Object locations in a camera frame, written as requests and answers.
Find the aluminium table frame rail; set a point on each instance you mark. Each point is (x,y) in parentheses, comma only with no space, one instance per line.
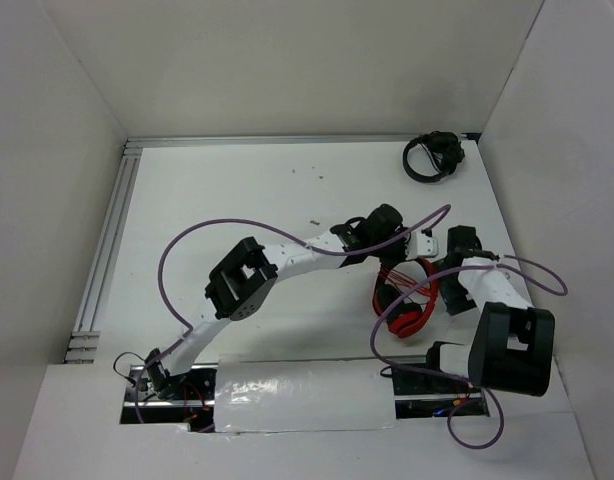
(134,146)

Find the red black headphones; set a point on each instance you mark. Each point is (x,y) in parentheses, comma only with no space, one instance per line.
(409,316)

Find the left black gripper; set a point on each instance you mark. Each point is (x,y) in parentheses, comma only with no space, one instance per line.
(399,257)

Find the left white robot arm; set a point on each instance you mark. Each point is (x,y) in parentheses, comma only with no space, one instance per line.
(240,282)

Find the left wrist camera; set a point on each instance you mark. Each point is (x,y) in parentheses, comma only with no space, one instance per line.
(422,244)

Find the white taped cover sheet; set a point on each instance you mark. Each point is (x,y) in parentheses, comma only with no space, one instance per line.
(302,396)

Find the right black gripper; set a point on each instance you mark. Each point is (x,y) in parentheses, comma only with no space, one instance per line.
(456,301)

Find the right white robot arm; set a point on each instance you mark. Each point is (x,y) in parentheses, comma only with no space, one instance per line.
(512,345)

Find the black headphones in corner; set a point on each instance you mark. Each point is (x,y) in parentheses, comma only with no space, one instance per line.
(444,150)

